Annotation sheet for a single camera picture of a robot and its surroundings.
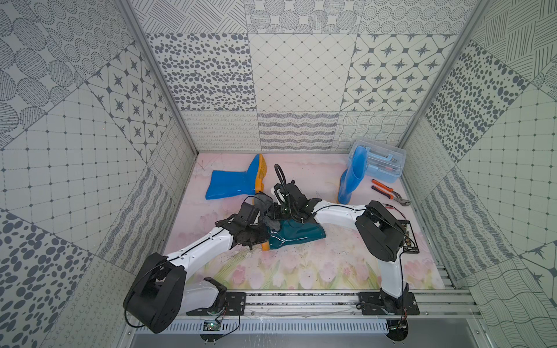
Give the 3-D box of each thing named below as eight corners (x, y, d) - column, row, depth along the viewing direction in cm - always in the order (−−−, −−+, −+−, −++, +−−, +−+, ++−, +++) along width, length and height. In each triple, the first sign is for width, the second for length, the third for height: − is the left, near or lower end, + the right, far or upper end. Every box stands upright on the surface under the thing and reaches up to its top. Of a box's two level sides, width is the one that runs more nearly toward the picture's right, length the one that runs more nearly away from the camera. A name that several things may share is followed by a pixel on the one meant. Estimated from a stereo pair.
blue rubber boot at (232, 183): (207, 199, 104) (202, 190, 98) (217, 163, 119) (214, 154, 113) (264, 199, 104) (263, 191, 98) (267, 163, 119) (266, 154, 113)
